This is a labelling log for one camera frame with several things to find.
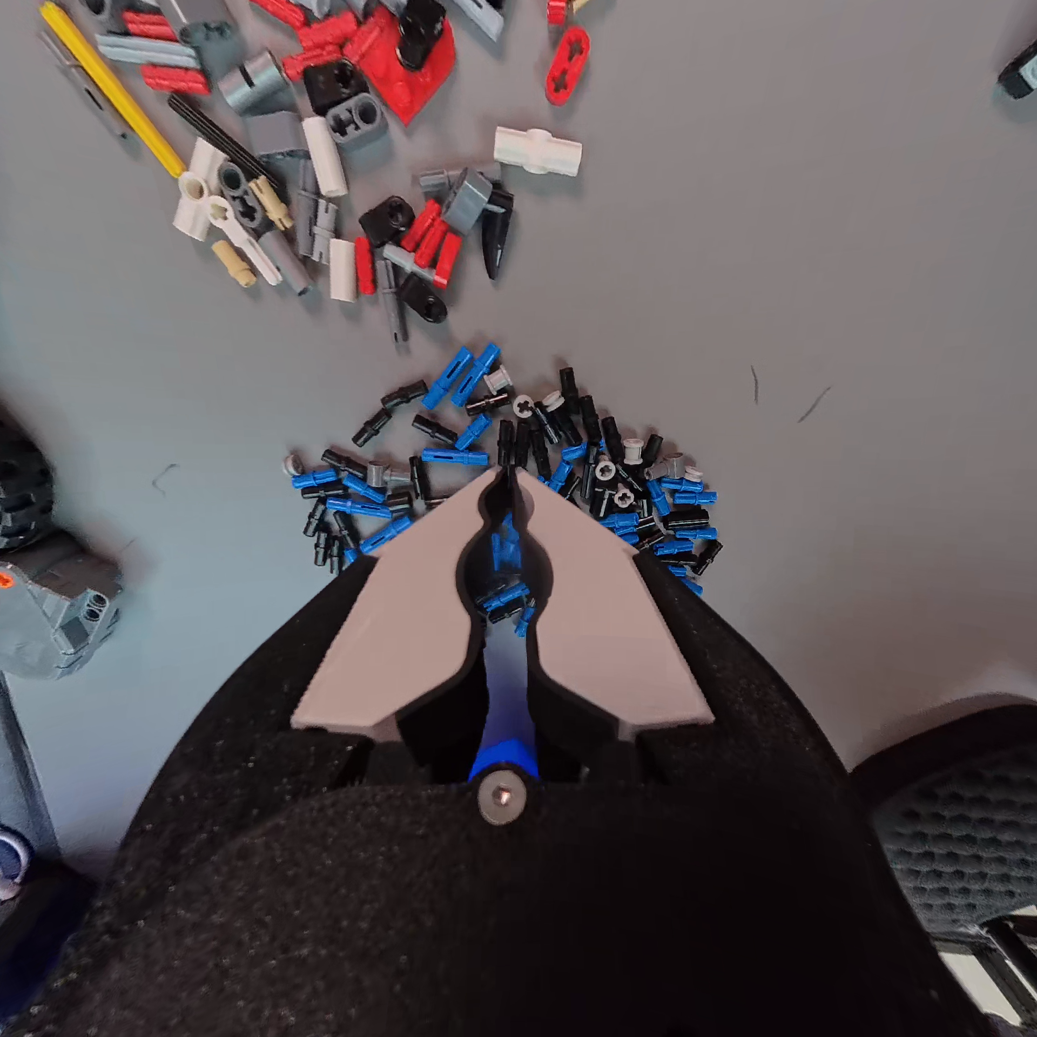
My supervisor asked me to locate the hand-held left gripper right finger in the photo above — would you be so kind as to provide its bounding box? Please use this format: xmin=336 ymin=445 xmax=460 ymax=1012
xmin=510 ymin=466 xmax=716 ymax=776

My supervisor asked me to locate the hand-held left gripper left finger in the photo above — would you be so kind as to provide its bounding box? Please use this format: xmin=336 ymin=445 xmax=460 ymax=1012
xmin=290 ymin=466 xmax=515 ymax=780

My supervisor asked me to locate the pile of blue black pins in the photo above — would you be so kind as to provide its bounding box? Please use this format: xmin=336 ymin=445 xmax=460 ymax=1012
xmin=284 ymin=344 xmax=724 ymax=641

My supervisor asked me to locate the grey desk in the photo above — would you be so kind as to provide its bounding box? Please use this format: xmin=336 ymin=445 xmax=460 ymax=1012
xmin=0 ymin=0 xmax=1037 ymax=880

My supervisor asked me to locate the grey toy motor block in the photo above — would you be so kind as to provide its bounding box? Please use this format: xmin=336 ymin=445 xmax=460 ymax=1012
xmin=0 ymin=530 xmax=124 ymax=680

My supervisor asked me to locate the black toy tire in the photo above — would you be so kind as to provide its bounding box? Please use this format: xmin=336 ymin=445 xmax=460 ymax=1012
xmin=0 ymin=409 xmax=56 ymax=554

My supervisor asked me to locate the black pointed toy piece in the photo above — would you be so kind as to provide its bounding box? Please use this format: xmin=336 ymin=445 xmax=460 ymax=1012
xmin=481 ymin=185 xmax=516 ymax=281

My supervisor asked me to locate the pile of mixed toy parts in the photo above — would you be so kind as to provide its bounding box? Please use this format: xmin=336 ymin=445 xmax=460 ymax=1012
xmin=39 ymin=0 xmax=592 ymax=341

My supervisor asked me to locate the white tube connector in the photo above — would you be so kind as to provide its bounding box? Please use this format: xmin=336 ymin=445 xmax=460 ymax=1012
xmin=494 ymin=125 xmax=583 ymax=178

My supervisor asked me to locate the black long axle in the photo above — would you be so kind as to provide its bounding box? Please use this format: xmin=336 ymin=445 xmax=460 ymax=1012
xmin=167 ymin=93 xmax=283 ymax=196

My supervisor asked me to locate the red flat plate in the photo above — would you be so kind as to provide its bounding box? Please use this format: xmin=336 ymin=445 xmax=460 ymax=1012
xmin=356 ymin=15 xmax=457 ymax=126

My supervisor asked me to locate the red short oval beam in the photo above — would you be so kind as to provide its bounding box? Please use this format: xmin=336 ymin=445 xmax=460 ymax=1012
xmin=544 ymin=26 xmax=591 ymax=106

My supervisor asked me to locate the yellow long axle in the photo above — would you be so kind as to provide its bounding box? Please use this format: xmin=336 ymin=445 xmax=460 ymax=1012
xmin=39 ymin=2 xmax=187 ymax=179

